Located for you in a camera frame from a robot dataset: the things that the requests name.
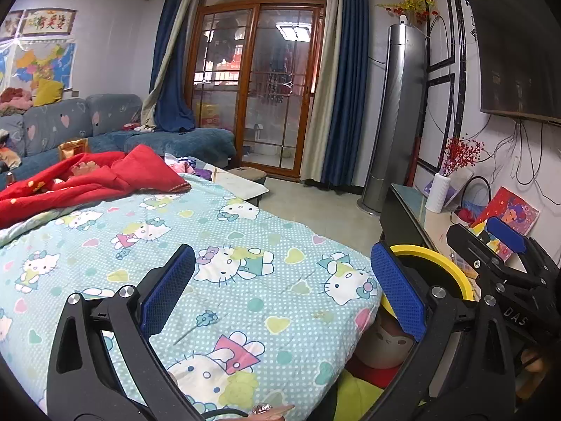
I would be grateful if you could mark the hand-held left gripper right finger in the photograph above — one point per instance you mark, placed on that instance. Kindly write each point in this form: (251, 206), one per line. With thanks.
(399, 291)

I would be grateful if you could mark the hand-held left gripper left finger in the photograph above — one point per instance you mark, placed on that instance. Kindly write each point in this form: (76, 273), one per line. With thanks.
(168, 289)

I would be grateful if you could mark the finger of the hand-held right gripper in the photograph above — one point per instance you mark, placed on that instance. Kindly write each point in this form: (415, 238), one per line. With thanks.
(473, 250)
(506, 234)

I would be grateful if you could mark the yellow rim trash bin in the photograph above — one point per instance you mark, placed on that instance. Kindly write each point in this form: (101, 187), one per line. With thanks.
(438, 256)

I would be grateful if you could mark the person's right hand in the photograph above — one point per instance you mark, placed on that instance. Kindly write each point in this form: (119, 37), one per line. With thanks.
(532, 359)

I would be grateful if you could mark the person's left hand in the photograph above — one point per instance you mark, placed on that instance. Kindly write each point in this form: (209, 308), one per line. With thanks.
(271, 413)

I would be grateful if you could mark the colourful children's book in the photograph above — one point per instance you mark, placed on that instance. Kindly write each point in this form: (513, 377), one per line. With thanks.
(510, 210)

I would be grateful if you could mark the red cloth item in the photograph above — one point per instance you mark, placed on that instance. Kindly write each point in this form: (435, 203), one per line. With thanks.
(464, 215)

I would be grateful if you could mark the cartoon cat printed blanket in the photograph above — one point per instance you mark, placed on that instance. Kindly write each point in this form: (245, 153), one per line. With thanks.
(175, 228)

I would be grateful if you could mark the white vase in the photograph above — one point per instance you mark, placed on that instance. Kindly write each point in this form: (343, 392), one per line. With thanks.
(438, 193)

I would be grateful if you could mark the dark television cabinet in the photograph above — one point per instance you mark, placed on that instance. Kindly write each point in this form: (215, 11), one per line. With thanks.
(403, 210)

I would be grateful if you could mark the yellow-green cloth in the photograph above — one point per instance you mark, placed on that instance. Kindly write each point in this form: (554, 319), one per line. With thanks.
(363, 397)

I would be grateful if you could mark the red blanket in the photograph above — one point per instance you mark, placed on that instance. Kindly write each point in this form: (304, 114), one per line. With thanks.
(140, 171)

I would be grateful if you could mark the pink purple clothes pile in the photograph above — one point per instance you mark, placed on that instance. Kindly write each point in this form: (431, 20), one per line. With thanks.
(188, 167)

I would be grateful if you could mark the white top coffee table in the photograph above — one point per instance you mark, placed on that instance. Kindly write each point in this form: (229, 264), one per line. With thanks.
(245, 190)

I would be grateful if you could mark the grey stool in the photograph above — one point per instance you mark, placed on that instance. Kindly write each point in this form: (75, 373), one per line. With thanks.
(247, 174)

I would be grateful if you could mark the blue heart pattern sofa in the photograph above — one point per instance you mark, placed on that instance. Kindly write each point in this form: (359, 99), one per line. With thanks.
(188, 144)

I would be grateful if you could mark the silver tower air conditioner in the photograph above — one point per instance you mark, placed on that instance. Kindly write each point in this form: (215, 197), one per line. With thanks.
(394, 118)

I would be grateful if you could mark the white crumpled cloth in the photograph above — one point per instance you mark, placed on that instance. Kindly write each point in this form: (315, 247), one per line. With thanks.
(140, 127)

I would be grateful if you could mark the gold gift box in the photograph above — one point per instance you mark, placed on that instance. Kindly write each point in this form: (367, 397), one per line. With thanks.
(73, 149)

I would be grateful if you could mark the yellow cardboard box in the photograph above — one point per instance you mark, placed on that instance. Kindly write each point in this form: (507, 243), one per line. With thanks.
(210, 116)

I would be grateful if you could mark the blue curtain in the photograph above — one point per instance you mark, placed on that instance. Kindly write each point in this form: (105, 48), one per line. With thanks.
(346, 96)
(173, 87)

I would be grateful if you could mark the orange patterned clothes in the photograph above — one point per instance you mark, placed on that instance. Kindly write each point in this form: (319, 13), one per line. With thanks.
(8, 151)

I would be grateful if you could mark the wooden sliding glass door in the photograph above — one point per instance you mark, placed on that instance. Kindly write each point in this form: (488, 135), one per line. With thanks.
(258, 87)

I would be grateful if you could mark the yellow pillow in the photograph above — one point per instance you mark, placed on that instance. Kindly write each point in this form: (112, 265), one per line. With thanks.
(48, 93)

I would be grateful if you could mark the pink red clothes pile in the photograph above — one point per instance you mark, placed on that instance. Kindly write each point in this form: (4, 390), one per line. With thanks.
(15, 98)

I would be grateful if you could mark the yellow red artificial flowers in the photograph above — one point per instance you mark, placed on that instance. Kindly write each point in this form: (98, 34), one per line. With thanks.
(410, 2)

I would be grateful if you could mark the framed embroidery picture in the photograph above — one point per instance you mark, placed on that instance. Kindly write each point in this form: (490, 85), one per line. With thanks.
(11, 24)
(48, 22)

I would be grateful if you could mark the wall mounted television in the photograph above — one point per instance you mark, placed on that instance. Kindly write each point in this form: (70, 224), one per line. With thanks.
(521, 48)

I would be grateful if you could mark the small white camera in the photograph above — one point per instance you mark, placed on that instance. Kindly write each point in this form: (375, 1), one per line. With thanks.
(403, 19)

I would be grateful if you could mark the yellow country wall map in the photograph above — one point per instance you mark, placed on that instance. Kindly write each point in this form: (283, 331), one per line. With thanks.
(41, 63)

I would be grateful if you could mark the world wall map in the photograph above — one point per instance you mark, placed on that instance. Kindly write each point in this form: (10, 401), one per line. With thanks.
(4, 70)

